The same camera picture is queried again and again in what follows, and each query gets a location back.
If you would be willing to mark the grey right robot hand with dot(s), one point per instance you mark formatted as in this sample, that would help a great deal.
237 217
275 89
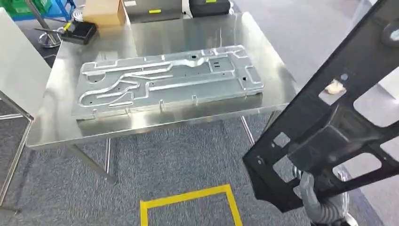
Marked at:
392 33

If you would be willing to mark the black plastic panel with cutouts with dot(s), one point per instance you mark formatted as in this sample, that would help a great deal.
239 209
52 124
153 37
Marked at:
352 78

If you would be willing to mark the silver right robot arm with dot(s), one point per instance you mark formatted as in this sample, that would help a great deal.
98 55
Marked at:
324 210

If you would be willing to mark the pale plastic clip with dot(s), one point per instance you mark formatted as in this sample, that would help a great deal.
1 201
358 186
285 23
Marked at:
335 88

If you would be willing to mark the black case with yellow label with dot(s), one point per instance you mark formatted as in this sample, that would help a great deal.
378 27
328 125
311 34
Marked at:
209 7

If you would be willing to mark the stamped metal plate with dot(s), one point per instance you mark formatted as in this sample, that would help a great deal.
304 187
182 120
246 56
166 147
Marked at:
187 81

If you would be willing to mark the grey case with yellow label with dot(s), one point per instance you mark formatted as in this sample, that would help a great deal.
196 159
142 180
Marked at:
152 11

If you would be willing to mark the cardboard box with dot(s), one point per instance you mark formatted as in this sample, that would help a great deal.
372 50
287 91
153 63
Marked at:
99 12

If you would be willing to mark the small black box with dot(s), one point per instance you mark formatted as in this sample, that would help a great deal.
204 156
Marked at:
79 31

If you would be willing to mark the chrome stool base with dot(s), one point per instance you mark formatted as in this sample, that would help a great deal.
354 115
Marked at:
48 40

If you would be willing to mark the green crate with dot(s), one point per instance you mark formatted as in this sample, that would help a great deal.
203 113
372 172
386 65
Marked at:
18 7

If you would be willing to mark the white table with steel legs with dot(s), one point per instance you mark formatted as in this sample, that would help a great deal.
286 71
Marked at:
18 62

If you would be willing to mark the blue metal frame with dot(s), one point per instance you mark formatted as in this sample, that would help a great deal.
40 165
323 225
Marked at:
67 9

